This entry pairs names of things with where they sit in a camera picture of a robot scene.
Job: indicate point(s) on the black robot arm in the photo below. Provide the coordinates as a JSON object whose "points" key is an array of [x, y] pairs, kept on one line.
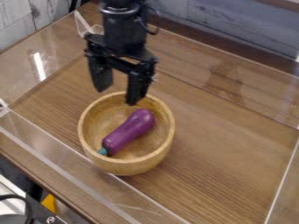
{"points": [[125, 64]]}

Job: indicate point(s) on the clear acrylic corner bracket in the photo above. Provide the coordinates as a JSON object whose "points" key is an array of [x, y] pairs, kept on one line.
{"points": [[85, 28]]}

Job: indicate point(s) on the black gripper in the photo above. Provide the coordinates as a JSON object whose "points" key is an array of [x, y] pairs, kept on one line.
{"points": [[123, 40]]}

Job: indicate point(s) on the purple toy eggplant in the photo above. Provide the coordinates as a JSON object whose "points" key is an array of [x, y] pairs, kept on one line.
{"points": [[133, 128]]}

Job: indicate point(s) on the yellow black base equipment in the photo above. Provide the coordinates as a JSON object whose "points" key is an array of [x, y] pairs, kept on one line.
{"points": [[25, 198]]}

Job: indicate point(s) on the brown wooden bowl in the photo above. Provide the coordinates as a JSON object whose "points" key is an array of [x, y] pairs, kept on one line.
{"points": [[143, 154]]}

